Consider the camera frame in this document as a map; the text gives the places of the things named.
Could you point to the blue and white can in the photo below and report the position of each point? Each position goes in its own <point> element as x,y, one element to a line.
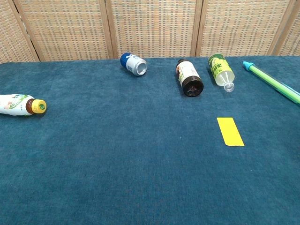
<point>133,64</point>

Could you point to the green tube with teal cap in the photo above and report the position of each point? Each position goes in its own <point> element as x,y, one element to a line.
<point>273,81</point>

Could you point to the blue table cloth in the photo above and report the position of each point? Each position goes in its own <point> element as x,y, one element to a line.
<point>131,150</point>

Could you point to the green label plastic bottle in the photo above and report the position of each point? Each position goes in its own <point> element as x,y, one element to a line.
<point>220,69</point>

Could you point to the white bottle with yellow cap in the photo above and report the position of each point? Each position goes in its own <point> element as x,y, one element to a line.
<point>16,105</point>

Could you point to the dark brown glass bottle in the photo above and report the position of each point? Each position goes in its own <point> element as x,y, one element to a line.
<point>189,77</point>

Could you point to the yellow paper card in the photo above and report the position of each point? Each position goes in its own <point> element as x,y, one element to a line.
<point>230,132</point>

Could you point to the woven folding screen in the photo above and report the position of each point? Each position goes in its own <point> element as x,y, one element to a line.
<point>150,28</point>

